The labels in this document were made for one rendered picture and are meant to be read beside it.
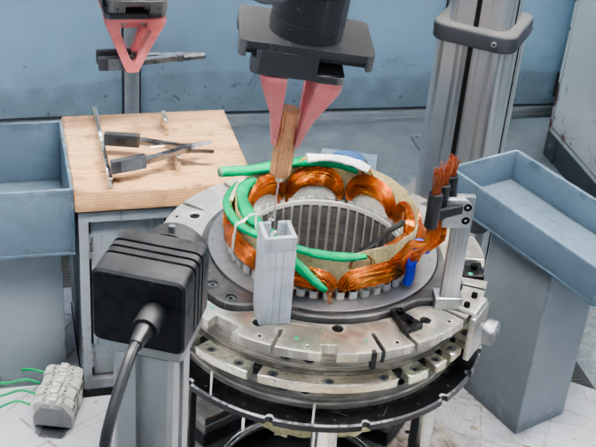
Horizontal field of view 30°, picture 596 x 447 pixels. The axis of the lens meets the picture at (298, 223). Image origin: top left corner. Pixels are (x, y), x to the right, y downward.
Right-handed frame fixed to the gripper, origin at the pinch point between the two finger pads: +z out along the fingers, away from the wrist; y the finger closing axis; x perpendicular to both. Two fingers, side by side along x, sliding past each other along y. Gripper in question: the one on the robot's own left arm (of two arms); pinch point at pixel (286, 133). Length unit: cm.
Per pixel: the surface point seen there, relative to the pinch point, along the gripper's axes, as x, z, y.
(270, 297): -2.8, 14.4, 0.9
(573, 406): 22, 46, 45
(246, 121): 230, 125, 19
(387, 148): 238, 133, 67
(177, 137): 37.7, 23.2, -7.4
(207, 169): 29.9, 22.5, -3.8
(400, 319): -2.6, 15.6, 12.7
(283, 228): 0.0, 9.1, 1.3
